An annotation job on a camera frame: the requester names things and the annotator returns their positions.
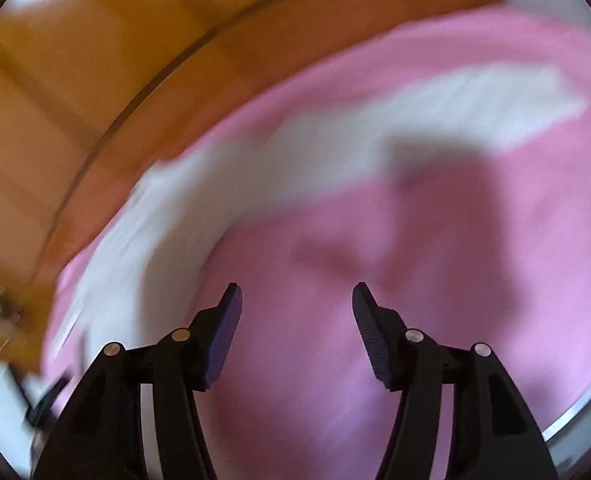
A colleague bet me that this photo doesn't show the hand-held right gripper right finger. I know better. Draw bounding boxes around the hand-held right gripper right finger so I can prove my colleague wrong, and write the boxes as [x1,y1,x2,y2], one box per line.
[351,281,560,480]

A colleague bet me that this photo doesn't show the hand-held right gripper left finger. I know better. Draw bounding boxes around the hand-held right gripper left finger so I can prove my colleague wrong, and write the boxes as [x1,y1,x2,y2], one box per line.
[32,282,244,480]

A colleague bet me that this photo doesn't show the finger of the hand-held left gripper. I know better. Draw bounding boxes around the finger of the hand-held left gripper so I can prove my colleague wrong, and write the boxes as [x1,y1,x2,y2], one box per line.
[26,375,72,428]

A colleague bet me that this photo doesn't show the white knit garment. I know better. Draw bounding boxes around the white knit garment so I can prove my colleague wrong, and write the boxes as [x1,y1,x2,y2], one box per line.
[70,62,589,356]

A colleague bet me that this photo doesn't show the pink blanket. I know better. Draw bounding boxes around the pink blanket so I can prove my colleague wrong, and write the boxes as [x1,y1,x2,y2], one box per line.
[43,7,591,480]

